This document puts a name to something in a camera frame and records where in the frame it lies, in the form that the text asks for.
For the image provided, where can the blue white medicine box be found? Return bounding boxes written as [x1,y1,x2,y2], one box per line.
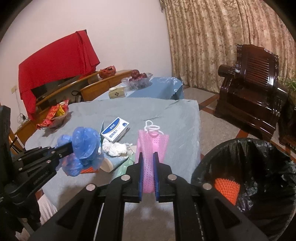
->
[101,117,130,143]

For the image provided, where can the beige patterned curtain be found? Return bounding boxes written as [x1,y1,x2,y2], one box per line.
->
[160,0,295,92]

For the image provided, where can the black lined trash bin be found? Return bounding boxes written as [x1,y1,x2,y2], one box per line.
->
[191,138,295,240]

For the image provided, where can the red snack packets bowl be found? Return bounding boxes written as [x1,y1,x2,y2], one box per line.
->
[37,99,69,129]

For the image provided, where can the covered television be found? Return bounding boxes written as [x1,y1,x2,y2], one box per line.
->
[32,76,80,101]

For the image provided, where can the blue white leaflet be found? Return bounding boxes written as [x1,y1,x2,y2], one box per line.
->
[99,121,104,136]

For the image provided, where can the tissue box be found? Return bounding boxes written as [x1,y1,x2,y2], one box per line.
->
[108,86,126,99]

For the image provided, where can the orange foam net sleeve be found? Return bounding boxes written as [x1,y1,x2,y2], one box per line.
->
[80,167,98,174]

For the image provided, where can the green potted plant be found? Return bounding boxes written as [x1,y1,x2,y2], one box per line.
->
[278,77,295,98]

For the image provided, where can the pink foam net sleeve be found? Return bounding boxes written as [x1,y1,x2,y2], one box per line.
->
[135,120,169,193]

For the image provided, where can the red cloth cover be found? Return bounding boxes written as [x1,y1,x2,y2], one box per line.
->
[18,30,100,120]

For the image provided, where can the glass fruit bowl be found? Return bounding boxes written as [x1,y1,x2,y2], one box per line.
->
[121,73,153,91]

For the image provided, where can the grey-blue table cloth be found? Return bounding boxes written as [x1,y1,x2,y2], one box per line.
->
[24,97,201,209]

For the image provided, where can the blue plastic bag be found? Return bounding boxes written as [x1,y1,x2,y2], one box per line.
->
[56,126,104,177]

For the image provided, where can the light blue side tablecloth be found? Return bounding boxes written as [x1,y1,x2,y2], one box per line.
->
[95,77,184,100]

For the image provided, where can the dark wooden armchair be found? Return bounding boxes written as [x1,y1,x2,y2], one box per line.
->
[215,45,287,141]

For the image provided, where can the white tissue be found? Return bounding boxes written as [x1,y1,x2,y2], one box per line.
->
[102,138,132,157]

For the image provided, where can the blue white paper cup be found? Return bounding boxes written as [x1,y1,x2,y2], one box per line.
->
[100,156,128,173]

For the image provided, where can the red plastic bag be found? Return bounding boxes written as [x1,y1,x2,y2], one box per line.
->
[99,65,116,79]

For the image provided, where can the green rubber glove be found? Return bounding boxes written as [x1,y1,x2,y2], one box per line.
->
[112,145,137,179]

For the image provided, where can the red apples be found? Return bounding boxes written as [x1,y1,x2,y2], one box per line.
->
[129,69,147,81]

